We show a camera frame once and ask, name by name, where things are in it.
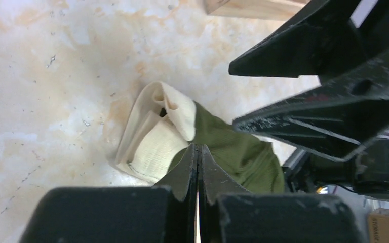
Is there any wooden compartment tray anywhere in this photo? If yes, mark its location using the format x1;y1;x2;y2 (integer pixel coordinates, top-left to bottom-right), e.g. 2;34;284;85
203;0;309;21

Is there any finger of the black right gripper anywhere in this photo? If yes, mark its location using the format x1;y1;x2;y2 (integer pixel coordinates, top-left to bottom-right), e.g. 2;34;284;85
232;48;389;162

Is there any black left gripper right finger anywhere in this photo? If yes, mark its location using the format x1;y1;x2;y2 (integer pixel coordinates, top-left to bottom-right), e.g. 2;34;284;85
198;145;364;242

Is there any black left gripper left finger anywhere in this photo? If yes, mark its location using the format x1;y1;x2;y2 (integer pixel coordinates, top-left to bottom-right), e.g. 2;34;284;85
20;144;198;242

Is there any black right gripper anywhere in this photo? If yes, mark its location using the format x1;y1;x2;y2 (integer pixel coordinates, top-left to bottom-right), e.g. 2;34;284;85
228;0;389;77

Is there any dark green underwear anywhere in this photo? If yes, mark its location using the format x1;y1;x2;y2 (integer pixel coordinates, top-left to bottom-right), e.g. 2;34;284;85
114;80;286;195

